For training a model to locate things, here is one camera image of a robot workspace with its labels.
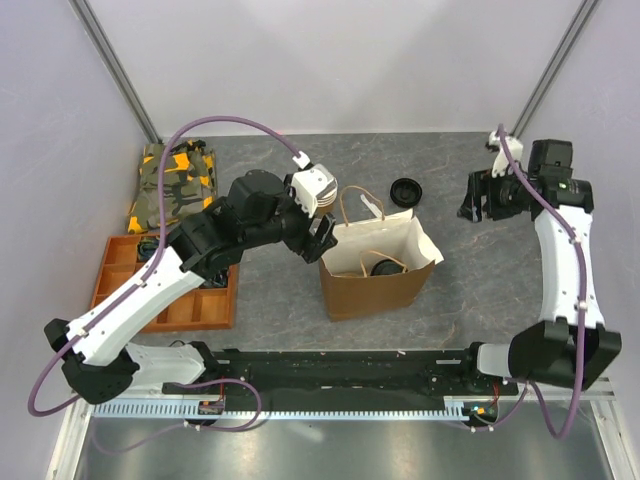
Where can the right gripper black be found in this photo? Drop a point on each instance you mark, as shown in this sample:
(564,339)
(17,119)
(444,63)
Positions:
(481,183)

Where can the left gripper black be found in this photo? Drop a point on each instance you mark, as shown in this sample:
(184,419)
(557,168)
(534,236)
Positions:
(312,247)

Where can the brown paper bag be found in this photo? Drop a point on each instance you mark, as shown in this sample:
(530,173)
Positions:
(348,289)

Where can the black plastic cup lid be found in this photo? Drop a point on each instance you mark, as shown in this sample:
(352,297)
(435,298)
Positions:
(387,267)

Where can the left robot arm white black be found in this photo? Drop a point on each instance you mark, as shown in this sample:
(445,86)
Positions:
(100,360)

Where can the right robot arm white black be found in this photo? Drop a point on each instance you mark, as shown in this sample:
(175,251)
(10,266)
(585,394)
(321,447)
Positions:
(569,345)

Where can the stack of paper cups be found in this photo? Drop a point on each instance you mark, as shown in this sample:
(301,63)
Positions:
(326,204)

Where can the white stir stick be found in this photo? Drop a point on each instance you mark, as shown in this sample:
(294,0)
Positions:
(372,206)

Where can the orange wooden compartment tray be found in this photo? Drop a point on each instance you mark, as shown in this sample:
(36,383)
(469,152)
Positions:
(210,307)

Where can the camouflage cloth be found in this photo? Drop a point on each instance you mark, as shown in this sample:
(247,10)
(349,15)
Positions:
(189,185)

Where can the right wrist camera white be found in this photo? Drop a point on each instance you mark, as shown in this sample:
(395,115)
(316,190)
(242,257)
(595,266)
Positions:
(499,141)

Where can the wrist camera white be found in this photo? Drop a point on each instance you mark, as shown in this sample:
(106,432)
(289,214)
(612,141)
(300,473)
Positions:
(311,185)
(499,141)

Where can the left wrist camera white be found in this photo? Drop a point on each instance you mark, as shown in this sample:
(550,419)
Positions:
(311,185)

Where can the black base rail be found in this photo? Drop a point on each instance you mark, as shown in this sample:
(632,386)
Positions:
(379,380)

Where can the white slotted cable duct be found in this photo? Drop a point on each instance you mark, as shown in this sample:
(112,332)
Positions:
(196,410)

